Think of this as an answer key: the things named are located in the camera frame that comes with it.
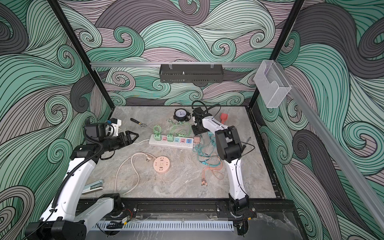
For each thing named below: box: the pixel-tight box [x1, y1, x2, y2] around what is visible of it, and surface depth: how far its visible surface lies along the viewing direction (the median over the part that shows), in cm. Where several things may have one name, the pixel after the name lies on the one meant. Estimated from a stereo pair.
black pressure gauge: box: [173, 108, 191, 122], surface depth 115 cm
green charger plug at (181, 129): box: [166, 119, 192, 142], surface depth 108 cm
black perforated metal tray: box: [159, 64, 224, 84], surface depth 97 cm
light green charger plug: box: [153, 124, 162, 141], surface depth 100 cm
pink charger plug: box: [193, 135, 201, 145], surface depth 100 cm
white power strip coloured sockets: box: [148, 135, 195, 150], surface depth 97 cm
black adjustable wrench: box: [130, 118, 147, 128], surface depth 112 cm
